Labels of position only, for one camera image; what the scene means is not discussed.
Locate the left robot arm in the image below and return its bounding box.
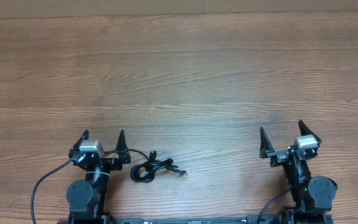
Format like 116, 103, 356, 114
66, 130, 131, 224

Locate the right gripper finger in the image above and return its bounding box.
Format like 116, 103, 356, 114
298, 119, 322, 144
259, 126, 275, 159

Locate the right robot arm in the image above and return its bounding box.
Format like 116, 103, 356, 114
255, 120, 337, 223

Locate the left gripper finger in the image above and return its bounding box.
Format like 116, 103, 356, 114
115, 129, 131, 164
68, 129, 90, 156

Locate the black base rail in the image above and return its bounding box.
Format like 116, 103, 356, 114
110, 214, 279, 224

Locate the thin black usb cable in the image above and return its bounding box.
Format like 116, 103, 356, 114
127, 148, 188, 176

